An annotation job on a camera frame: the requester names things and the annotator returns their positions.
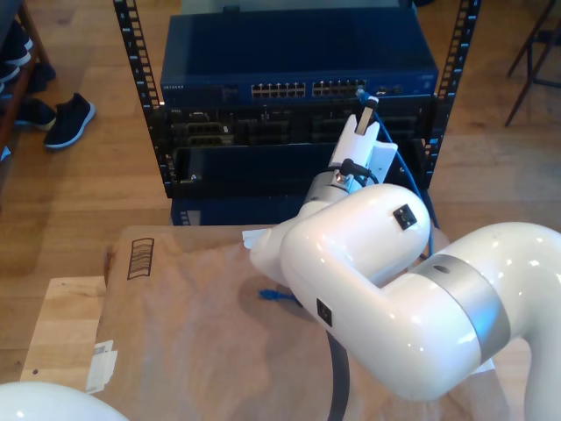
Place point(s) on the black server chassis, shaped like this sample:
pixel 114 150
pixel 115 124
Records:
pixel 263 131

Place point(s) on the black rack tray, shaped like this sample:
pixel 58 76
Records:
pixel 241 166

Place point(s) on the white paper strip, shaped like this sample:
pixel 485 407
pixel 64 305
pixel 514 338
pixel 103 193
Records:
pixel 254 237

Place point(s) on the dark metal chair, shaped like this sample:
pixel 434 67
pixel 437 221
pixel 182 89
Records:
pixel 530 61

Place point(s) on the small white paper scrap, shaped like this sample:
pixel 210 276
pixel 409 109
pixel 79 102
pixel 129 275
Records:
pixel 486 366

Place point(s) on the dark sneaker with white sole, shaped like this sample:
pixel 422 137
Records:
pixel 19 44
pixel 37 115
pixel 70 123

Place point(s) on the dark shoe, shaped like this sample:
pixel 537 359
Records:
pixel 41 76

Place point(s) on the white shipping label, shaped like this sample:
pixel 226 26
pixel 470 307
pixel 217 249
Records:
pixel 103 368

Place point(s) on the wooden shoe shelf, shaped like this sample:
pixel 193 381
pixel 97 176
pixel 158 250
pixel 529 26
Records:
pixel 33 30

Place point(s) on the blue network switch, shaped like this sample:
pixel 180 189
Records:
pixel 285 48

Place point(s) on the black rack frame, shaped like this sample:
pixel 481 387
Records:
pixel 140 72

